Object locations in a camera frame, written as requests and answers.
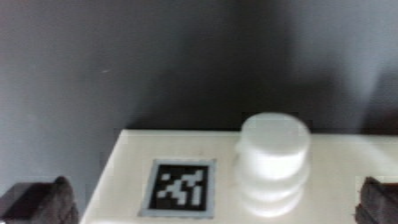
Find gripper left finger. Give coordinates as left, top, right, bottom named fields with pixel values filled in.
left=0, top=176, right=80, bottom=224

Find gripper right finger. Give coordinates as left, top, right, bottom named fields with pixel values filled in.
left=355, top=177, right=398, bottom=224

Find white cabinet body box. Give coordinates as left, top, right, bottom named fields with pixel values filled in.
left=78, top=111, right=398, bottom=224

